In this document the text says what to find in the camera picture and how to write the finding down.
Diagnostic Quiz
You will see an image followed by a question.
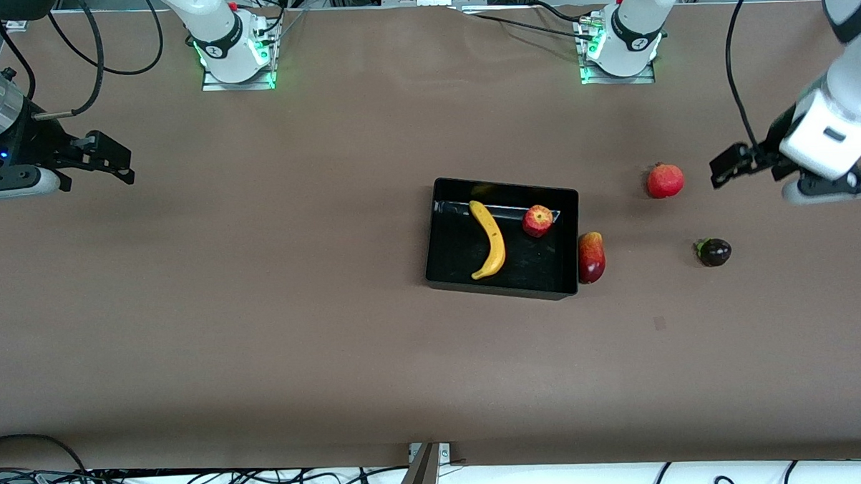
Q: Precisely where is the red apple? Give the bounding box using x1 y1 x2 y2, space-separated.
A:
521 203 555 239

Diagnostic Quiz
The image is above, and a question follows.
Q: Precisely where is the yellow banana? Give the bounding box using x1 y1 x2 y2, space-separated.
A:
468 198 508 281

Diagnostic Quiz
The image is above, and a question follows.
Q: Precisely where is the black rectangular plastic box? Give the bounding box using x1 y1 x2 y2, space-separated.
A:
420 172 583 306

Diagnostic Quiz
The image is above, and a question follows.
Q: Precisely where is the red pomegranate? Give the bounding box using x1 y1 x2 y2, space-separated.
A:
646 161 686 200

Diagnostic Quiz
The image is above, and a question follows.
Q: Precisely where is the dark purple eggplant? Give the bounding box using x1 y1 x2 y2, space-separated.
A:
694 236 734 268

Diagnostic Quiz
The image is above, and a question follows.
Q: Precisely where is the red yellow mango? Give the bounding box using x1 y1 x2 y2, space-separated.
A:
576 230 608 286

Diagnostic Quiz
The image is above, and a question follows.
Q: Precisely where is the brown table cover sheet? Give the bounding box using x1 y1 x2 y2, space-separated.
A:
0 0 861 483

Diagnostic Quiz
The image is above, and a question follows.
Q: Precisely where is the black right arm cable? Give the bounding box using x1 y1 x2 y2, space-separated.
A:
0 0 168 122

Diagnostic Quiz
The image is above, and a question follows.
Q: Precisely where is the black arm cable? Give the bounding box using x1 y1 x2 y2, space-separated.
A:
722 0 777 158
0 0 168 122

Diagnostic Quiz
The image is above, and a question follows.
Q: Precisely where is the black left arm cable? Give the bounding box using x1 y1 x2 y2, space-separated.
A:
722 0 777 158

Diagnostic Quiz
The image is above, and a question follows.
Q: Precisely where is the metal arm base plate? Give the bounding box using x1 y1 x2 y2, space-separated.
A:
199 16 278 92
575 12 657 87

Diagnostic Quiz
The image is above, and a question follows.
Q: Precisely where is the metal bracket post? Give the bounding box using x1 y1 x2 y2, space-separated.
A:
391 442 454 484

